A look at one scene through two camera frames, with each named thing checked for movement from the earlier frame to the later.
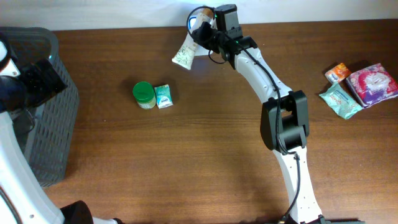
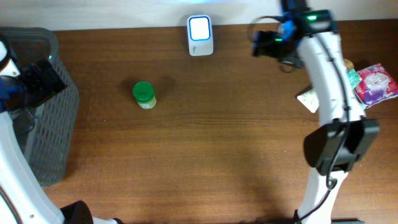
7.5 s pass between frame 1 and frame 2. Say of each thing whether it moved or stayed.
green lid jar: stayed
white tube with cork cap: moved
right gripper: moved
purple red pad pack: stayed
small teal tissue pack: moved
